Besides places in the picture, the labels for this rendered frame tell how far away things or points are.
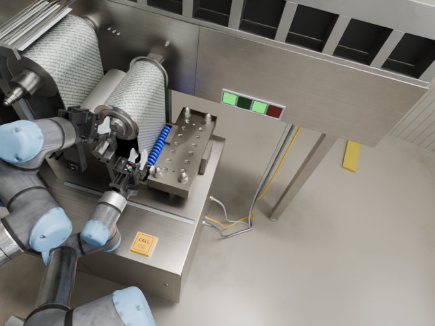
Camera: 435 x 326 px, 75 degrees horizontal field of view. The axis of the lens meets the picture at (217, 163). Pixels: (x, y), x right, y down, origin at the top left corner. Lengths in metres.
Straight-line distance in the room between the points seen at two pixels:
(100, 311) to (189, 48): 0.83
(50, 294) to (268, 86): 0.89
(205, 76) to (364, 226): 1.85
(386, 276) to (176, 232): 1.74
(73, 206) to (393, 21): 1.20
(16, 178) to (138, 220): 0.56
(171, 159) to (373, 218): 1.90
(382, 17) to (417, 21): 0.09
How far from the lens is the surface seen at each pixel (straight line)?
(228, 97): 1.14
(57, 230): 0.61
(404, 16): 0.98
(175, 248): 1.10
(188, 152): 1.14
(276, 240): 2.18
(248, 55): 1.02
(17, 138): 0.63
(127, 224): 1.14
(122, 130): 0.92
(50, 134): 0.67
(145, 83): 1.00
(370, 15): 0.96
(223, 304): 1.98
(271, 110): 1.14
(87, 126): 0.80
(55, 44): 1.02
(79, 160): 0.81
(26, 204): 0.65
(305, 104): 1.12
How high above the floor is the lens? 1.94
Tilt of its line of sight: 55 degrees down
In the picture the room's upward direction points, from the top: 13 degrees clockwise
